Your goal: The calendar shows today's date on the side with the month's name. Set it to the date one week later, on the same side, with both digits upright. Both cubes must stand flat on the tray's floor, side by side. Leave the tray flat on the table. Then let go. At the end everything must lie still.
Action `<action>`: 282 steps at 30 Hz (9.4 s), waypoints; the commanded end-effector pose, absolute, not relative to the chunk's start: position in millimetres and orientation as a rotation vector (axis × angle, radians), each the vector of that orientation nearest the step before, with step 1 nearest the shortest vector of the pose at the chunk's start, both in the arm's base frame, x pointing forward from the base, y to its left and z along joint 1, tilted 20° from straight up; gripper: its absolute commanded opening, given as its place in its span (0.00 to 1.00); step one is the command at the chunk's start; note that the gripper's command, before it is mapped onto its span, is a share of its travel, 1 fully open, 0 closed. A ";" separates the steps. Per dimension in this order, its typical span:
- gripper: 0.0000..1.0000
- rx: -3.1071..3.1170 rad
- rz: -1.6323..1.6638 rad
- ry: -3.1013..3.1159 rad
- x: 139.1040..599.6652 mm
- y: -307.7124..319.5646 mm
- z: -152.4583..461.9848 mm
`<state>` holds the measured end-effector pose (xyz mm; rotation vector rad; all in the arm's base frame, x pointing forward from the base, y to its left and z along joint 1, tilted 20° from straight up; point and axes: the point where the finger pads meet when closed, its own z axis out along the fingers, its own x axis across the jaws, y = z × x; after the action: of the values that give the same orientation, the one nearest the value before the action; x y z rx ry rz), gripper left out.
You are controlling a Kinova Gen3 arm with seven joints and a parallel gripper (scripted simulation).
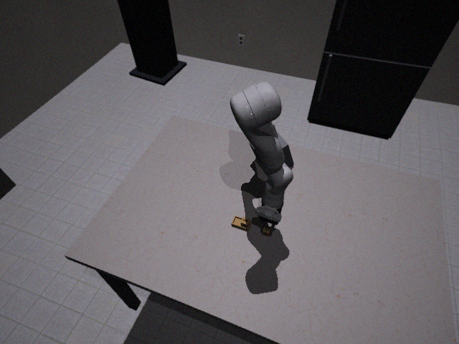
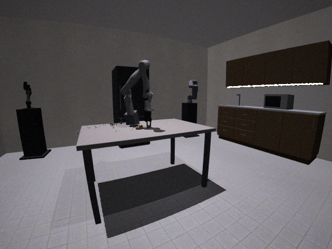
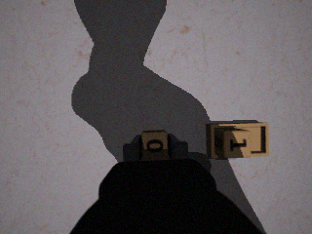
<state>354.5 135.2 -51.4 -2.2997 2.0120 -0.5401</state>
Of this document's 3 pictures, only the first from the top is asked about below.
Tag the tan cube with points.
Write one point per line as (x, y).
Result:
(245, 222)
(266, 230)

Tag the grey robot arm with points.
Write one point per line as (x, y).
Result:
(256, 107)

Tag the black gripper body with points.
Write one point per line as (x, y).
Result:
(270, 211)

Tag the tan rectangular tray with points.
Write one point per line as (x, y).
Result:
(237, 223)

